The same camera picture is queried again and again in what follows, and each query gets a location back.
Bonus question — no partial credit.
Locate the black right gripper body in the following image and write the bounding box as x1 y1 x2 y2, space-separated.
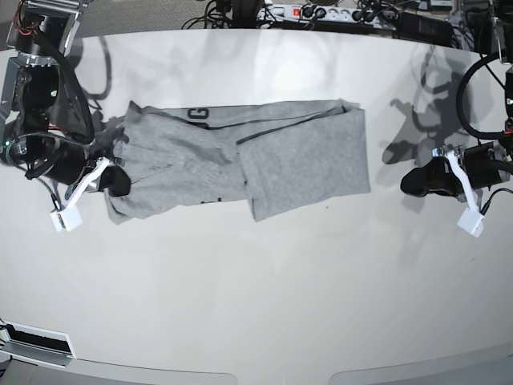
39 144 96 186

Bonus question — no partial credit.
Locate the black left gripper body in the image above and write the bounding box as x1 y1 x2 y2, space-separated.
463 144 511 190

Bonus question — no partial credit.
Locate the grey t-shirt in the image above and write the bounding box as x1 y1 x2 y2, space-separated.
106 99 370 223

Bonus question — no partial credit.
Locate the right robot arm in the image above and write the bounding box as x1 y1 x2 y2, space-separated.
1 1 131 197

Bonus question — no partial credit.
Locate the black power adapter box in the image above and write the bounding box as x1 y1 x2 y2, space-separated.
397 12 453 47

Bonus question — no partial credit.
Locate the white power strip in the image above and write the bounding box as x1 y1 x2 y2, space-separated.
256 1 399 30

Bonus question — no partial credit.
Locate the white slotted bracket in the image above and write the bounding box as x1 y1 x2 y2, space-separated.
1 320 77 368

